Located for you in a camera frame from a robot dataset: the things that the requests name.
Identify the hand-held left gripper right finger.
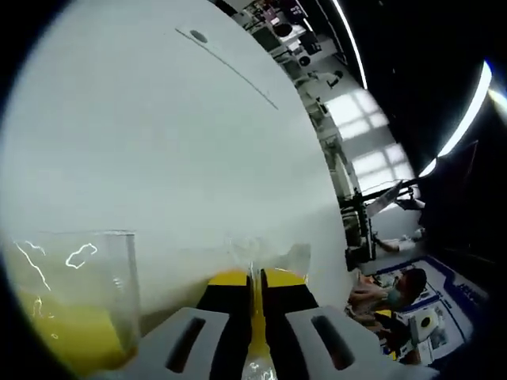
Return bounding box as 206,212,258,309
261,267,440,380

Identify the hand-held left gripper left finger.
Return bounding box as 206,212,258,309
98,271,253,380

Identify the wide ceiling light strip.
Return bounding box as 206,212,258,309
418,59,495,179

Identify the thin curved ceiling light strip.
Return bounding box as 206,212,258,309
331,0,368,90

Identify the blue wall poster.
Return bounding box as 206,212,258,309
374,256,490,367

